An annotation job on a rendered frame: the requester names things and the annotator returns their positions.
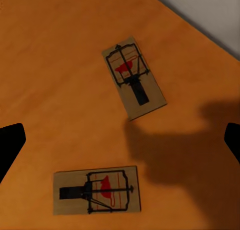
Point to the mousetrap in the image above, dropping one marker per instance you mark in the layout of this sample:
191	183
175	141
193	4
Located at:
97	191
133	79

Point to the cabinet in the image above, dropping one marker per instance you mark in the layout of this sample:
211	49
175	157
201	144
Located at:
54	80

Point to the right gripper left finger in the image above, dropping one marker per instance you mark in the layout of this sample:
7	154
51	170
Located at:
12	139

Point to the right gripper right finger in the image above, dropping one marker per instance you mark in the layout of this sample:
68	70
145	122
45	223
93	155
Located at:
232	139

